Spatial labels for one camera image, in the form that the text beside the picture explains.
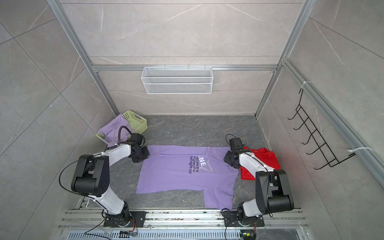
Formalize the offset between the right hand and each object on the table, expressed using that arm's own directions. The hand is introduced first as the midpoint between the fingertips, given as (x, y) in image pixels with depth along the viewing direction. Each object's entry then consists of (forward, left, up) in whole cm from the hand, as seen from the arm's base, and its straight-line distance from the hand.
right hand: (228, 158), depth 93 cm
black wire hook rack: (-4, -34, +29) cm, 45 cm away
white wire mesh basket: (+46, +33, +28) cm, 63 cm away
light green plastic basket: (+34, +67, 0) cm, 75 cm away
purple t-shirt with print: (-6, +25, -2) cm, 26 cm away
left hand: (+5, +53, +1) cm, 54 cm away
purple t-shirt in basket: (+23, +81, +3) cm, 84 cm away
